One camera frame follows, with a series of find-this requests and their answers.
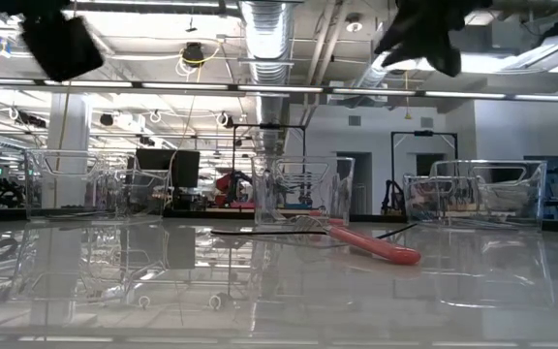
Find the red machine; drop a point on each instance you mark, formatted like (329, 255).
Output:
(226, 184)

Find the black monitor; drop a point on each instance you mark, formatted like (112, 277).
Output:
(167, 167)

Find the silver spiral air duct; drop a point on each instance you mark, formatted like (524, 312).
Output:
(267, 39)

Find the white square pillar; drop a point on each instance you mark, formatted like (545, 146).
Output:
(68, 126)

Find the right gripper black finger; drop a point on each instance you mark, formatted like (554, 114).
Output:
(397, 31)
(412, 51)

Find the black overhead camera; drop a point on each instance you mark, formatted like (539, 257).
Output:
(193, 53)

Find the clear plastic bin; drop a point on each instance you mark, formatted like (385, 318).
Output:
(303, 194)
(66, 194)
(492, 199)

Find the white ceiling smoke detector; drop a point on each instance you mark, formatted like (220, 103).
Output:
(354, 25)

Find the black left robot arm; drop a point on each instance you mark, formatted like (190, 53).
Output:
(27, 7)

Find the black metal stand frame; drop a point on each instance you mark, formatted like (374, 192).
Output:
(424, 132)

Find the overhead frame light bar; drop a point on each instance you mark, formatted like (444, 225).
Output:
(187, 86)

